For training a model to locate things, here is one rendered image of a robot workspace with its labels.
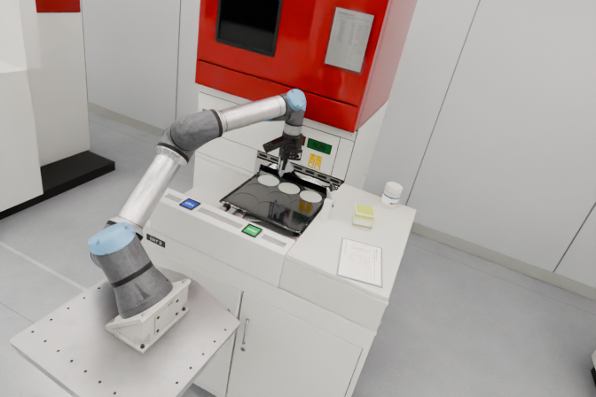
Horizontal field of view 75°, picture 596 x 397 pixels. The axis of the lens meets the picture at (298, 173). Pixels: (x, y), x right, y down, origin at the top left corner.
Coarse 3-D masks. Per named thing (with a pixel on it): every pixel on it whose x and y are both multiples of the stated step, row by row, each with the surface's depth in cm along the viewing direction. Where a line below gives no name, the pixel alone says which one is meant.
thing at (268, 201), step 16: (256, 176) 184; (240, 192) 168; (256, 192) 171; (272, 192) 174; (320, 192) 181; (256, 208) 160; (272, 208) 162; (288, 208) 164; (304, 208) 167; (288, 224) 154; (304, 224) 156
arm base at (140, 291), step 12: (132, 276) 103; (144, 276) 105; (156, 276) 107; (120, 288) 103; (132, 288) 103; (144, 288) 103; (156, 288) 105; (168, 288) 108; (120, 300) 103; (132, 300) 102; (144, 300) 102; (156, 300) 104; (120, 312) 104; (132, 312) 102
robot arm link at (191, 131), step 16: (288, 96) 140; (304, 96) 143; (208, 112) 125; (224, 112) 128; (240, 112) 130; (256, 112) 133; (272, 112) 137; (288, 112) 143; (176, 128) 123; (192, 128) 122; (208, 128) 123; (224, 128) 127; (192, 144) 125
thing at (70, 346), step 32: (96, 288) 119; (192, 288) 126; (64, 320) 108; (96, 320) 109; (192, 320) 115; (224, 320) 117; (32, 352) 98; (64, 352) 99; (96, 352) 101; (128, 352) 103; (160, 352) 104; (192, 352) 106; (64, 384) 93; (96, 384) 94; (128, 384) 95; (160, 384) 97
